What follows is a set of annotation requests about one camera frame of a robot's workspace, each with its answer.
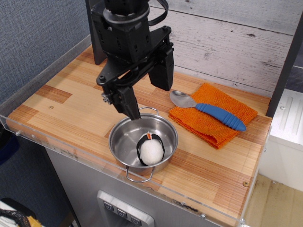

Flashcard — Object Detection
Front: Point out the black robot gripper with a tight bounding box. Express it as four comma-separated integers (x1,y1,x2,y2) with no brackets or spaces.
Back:
91,6,174,120

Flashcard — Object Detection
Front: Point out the silver button control panel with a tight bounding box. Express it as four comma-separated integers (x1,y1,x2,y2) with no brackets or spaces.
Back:
97,190,155,227

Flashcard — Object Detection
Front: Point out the yellow object bottom left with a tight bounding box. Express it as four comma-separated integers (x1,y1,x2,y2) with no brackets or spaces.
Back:
15,216,43,227

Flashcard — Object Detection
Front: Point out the white appliance on right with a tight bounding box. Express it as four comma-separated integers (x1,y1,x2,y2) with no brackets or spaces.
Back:
259,89,303,191

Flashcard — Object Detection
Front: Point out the small stainless steel pot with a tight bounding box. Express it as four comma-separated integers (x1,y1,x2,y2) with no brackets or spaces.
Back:
108,107,178,183

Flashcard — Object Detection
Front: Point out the dark grey right post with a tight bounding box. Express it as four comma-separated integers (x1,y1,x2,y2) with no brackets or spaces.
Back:
266,15,303,118

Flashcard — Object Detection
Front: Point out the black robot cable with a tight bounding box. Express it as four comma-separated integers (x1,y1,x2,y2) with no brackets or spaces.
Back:
147,0,169,26

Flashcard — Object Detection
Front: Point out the folded orange cloth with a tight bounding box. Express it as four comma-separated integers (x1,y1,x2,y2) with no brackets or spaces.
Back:
169,83,258,149

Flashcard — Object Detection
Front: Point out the dark grey post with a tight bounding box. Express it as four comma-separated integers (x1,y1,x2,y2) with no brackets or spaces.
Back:
85,0,107,65
266,15,303,118

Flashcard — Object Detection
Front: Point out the blue handled metal spoon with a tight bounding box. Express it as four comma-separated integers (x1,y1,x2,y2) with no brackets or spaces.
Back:
169,90,246,131

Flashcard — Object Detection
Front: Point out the dark grey left post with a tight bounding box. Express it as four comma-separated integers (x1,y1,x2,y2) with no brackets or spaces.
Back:
85,0,107,65

